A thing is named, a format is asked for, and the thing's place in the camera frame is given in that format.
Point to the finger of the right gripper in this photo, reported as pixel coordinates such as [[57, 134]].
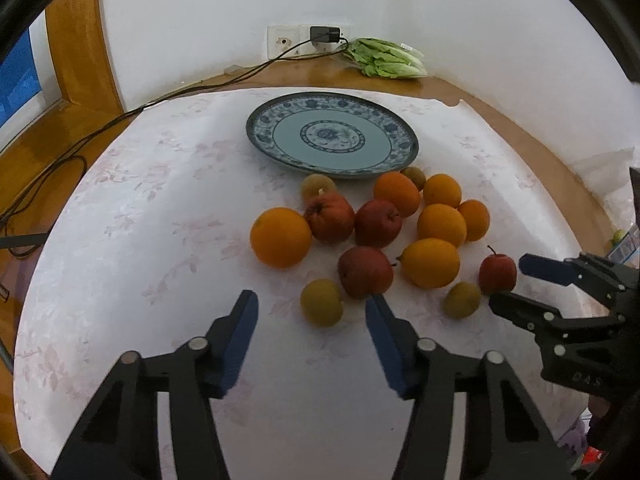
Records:
[[600, 278], [548, 323]]

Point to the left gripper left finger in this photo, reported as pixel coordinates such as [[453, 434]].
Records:
[[116, 436]]

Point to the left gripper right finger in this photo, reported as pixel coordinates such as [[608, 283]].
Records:
[[505, 434]]

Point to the small red apple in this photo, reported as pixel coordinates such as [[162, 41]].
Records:
[[498, 273]]

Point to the yellow-green plum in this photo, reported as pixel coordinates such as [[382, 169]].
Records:
[[321, 303], [462, 300]]

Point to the large orange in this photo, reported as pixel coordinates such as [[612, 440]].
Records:
[[430, 263], [280, 237]]

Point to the brownish green pear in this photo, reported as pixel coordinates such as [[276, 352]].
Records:
[[316, 185]]

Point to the white plastic bag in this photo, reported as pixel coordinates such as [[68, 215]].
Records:
[[608, 179]]

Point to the small brownish green fruit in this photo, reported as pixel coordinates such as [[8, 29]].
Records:
[[416, 176]]

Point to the white floral tablecloth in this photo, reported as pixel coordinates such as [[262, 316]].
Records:
[[154, 244]]

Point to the blue patterned ceramic plate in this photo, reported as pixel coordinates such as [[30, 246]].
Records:
[[341, 136]]

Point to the bagged green lettuce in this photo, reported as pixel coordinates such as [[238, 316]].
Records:
[[380, 58]]

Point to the black power adapter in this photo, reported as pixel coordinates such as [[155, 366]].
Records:
[[324, 34]]

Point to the white wall socket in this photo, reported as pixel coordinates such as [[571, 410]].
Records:
[[293, 41]]

